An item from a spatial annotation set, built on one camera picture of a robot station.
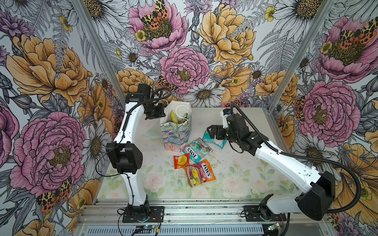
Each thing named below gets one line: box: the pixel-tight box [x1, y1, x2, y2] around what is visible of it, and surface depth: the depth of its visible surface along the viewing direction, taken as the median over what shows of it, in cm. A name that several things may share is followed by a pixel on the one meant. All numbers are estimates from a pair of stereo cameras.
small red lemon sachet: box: [173, 153, 190, 170], surface depth 93 cm
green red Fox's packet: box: [182, 137, 214, 163], surface depth 98 cm
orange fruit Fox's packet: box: [185, 159, 217, 188], surface depth 87 cm
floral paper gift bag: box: [159, 100, 192, 153], surface depth 89 cm
